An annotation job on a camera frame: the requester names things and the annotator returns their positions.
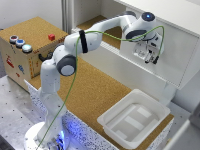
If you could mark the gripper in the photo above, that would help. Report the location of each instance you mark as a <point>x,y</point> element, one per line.
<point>141,49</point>

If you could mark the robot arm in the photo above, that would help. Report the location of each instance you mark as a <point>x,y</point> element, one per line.
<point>50,76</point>

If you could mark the white cabinet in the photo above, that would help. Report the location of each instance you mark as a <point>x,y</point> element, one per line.
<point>173,13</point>

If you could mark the white plastic box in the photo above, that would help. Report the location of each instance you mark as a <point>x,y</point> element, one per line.
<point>133,120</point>

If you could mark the wooden drawer box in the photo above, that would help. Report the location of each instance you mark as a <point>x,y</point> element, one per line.
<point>31,31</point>

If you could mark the green button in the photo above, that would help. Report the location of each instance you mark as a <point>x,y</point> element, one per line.
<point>27,48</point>

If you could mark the blue button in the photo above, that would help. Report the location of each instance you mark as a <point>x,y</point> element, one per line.
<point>20,42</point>

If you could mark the red button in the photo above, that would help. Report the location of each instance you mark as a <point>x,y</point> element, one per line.
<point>14,38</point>

